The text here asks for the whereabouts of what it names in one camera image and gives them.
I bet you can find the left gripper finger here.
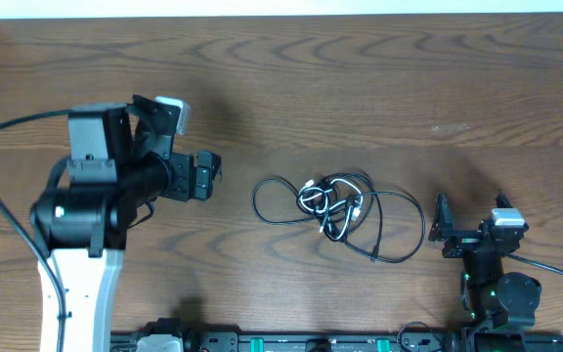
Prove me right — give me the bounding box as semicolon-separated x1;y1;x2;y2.
194;166;213;200
197;151;222;182

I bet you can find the long black cable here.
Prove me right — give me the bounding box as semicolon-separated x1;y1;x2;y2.
310;171;426;264

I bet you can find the white usb cable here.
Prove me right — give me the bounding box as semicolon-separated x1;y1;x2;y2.
296;177;364;242

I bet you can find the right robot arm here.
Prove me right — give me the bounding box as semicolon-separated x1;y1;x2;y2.
429;193;541;352

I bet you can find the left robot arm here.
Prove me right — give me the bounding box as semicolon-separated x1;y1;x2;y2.
30;96;221;351

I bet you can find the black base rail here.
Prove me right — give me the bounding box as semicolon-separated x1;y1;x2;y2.
108;318;563;352

